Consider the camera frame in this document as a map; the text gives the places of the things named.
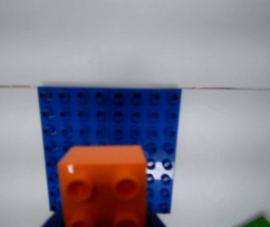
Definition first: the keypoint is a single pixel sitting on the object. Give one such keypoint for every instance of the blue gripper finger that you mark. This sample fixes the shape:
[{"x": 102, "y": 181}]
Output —
[
  {"x": 55, "y": 221},
  {"x": 154, "y": 220}
]

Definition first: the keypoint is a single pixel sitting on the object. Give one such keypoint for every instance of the green building block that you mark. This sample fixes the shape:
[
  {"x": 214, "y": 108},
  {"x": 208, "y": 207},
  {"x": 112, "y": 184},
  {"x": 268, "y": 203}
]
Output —
[{"x": 259, "y": 222}]

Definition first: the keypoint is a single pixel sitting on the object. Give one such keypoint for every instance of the blue 8x8 studded baseplate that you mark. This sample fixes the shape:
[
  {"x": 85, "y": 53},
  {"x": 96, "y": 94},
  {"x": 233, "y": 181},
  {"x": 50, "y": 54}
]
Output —
[{"x": 106, "y": 118}]

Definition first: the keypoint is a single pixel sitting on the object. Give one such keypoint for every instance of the white foam board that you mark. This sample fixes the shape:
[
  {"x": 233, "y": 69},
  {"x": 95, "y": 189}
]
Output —
[
  {"x": 220, "y": 153},
  {"x": 135, "y": 40}
]

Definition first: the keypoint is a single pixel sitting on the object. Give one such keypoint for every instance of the orange 2x4 building block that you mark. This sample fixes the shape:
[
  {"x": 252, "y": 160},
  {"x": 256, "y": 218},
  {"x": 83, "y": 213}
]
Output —
[{"x": 101, "y": 186}]

